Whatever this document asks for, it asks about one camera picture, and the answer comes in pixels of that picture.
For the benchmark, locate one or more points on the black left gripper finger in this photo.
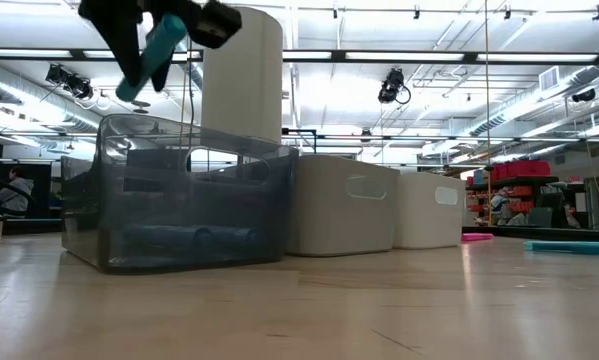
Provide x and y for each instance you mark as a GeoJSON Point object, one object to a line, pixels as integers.
{"type": "Point", "coordinates": [121, 35]}
{"type": "Point", "coordinates": [161, 75]}

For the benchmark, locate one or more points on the tall white cylinder shade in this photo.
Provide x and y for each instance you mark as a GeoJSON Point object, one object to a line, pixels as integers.
{"type": "Point", "coordinates": [241, 75]}

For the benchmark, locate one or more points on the black ceiling beam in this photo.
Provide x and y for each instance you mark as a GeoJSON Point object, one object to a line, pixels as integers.
{"type": "Point", "coordinates": [336, 56]}

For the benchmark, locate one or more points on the smoky transparent plastic bin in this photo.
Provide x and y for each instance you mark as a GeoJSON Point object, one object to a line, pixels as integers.
{"type": "Point", "coordinates": [179, 210]}

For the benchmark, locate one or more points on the person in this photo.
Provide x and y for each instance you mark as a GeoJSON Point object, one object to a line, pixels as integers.
{"type": "Point", "coordinates": [16, 195]}

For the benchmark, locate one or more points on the grey plastic bin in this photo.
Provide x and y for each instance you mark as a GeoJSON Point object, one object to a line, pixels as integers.
{"type": "Point", "coordinates": [339, 215]}

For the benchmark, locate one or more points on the white plastic bin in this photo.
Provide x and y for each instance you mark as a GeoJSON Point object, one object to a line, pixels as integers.
{"type": "Point", "coordinates": [429, 215]}

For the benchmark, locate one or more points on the pink highlighter marker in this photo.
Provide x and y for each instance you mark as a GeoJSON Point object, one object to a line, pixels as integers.
{"type": "Point", "coordinates": [476, 237]}

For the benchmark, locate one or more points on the shelf with red bins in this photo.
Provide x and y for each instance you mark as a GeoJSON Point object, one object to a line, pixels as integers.
{"type": "Point", "coordinates": [521, 170]}

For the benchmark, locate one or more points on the black ceiling camera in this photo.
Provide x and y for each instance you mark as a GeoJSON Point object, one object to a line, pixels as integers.
{"type": "Point", "coordinates": [391, 85]}
{"type": "Point", "coordinates": [71, 82]}

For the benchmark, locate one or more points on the black aluminium table frame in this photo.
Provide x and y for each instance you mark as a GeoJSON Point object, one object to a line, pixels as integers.
{"type": "Point", "coordinates": [529, 232]}

